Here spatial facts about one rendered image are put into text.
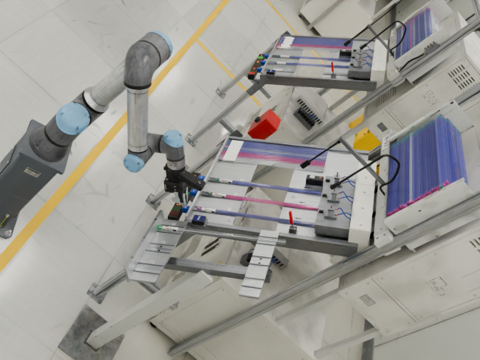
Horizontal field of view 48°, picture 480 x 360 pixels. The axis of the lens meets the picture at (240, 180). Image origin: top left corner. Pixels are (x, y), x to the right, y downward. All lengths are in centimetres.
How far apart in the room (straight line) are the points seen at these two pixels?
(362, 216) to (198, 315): 95
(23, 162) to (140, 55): 69
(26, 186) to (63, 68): 125
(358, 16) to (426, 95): 336
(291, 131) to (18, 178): 187
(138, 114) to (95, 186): 116
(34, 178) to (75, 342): 77
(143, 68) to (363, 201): 102
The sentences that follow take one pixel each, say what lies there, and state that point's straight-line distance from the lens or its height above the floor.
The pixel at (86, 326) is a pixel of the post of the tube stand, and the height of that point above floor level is 1.
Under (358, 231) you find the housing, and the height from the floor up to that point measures 127.
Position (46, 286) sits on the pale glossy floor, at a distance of 268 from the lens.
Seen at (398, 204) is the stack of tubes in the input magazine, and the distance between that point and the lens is 210.
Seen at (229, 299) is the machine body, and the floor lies 55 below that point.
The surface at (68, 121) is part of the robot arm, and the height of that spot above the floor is 77.
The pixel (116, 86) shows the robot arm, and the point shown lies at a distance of 212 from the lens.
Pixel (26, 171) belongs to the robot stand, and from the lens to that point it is 232.
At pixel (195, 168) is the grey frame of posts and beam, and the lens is 299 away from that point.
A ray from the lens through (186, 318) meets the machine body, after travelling 272.
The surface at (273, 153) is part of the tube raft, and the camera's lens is 266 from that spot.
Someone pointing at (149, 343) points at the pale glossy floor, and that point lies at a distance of 287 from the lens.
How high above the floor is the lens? 222
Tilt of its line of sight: 34 degrees down
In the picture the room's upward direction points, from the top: 55 degrees clockwise
